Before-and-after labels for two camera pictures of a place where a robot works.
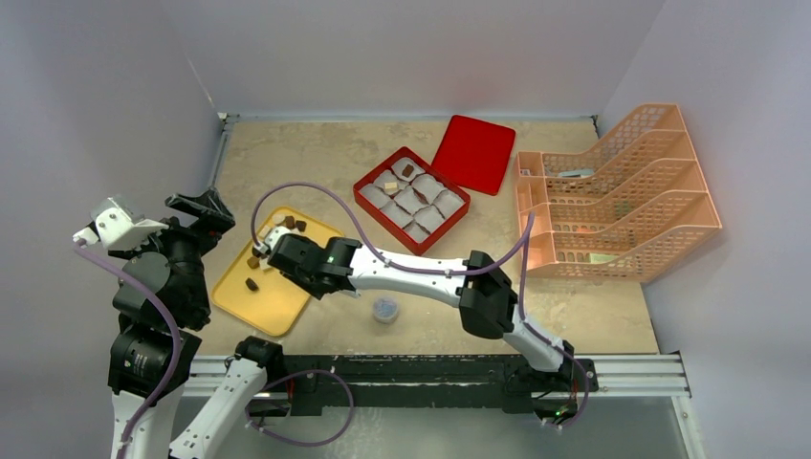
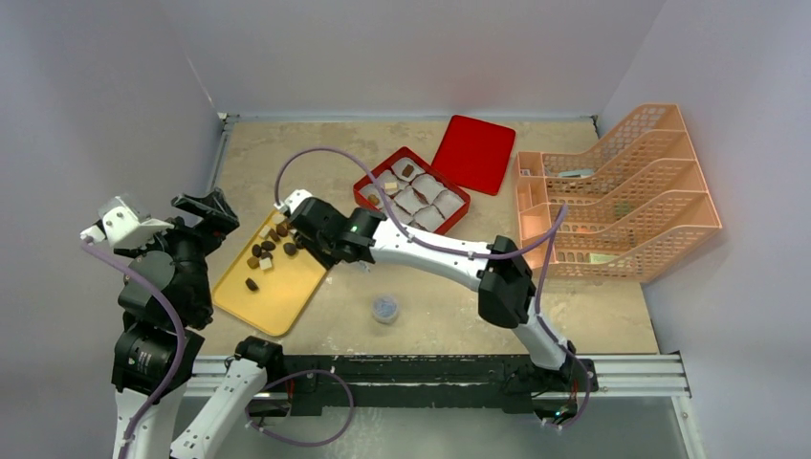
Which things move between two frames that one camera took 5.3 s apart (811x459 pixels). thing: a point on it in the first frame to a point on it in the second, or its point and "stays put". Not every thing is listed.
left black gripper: (213, 217) stays put
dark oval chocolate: (252, 284) stays put
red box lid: (474, 153) stays put
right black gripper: (274, 254) to (305, 233)
